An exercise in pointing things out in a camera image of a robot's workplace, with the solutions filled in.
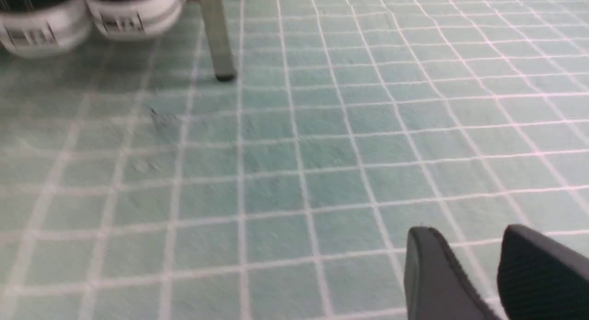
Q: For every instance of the green grid floor mat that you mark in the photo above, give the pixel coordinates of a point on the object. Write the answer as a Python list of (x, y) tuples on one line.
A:
[(135, 186)]

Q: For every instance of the black canvas sneaker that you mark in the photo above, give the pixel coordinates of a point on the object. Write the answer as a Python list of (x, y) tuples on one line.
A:
[(41, 28), (131, 20)]

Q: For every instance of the silver metal shoe rack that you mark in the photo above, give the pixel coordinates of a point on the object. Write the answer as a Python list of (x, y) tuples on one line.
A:
[(217, 33)]

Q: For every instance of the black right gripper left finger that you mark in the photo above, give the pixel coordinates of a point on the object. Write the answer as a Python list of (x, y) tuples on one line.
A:
[(435, 285)]

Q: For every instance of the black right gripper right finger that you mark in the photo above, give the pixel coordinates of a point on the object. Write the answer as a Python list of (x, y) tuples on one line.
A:
[(541, 279)]

